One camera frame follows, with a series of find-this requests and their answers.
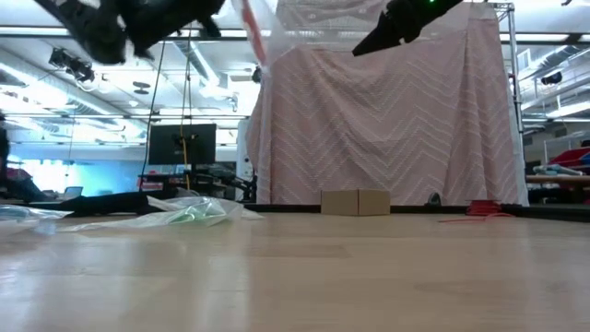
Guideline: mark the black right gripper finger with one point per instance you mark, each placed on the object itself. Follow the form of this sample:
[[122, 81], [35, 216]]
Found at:
[[380, 37]]

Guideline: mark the long green rubber band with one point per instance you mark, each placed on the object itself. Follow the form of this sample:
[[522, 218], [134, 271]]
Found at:
[[198, 216]]

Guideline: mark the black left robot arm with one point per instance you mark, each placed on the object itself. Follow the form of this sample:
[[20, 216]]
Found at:
[[101, 32]]

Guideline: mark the pink chevron cloth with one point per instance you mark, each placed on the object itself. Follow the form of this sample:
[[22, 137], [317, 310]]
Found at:
[[415, 138]]

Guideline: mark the silver metal rack pole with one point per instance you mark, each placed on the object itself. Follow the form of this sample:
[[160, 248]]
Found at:
[[513, 69]]

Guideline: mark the black ceiling track lights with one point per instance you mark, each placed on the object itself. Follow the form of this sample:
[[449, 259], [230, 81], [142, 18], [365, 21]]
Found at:
[[74, 67]]

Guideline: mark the black computer monitor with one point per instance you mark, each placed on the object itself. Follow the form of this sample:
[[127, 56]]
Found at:
[[166, 145]]

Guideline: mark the black ceiling spotlight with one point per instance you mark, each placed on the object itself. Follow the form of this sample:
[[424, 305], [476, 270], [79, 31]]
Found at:
[[551, 78]]

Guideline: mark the white cabinet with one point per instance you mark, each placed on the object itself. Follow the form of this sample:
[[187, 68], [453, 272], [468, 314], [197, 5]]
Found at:
[[243, 152]]

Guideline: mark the small cardboard box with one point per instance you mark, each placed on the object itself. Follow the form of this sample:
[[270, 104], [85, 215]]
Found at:
[[355, 203]]

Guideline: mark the red black tape roll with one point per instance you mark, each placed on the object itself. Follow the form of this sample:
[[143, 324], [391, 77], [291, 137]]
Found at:
[[484, 207]]

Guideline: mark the small dark laptop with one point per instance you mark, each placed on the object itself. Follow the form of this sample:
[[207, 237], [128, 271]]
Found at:
[[71, 193]]

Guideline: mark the red storage bin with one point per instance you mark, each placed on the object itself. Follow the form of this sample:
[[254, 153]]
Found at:
[[569, 157]]

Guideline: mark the wooden side table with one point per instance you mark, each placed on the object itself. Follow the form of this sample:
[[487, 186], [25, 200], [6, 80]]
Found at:
[[558, 180]]

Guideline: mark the black aluminium table frame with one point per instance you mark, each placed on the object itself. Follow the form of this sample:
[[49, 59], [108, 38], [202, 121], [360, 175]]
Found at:
[[562, 213]]

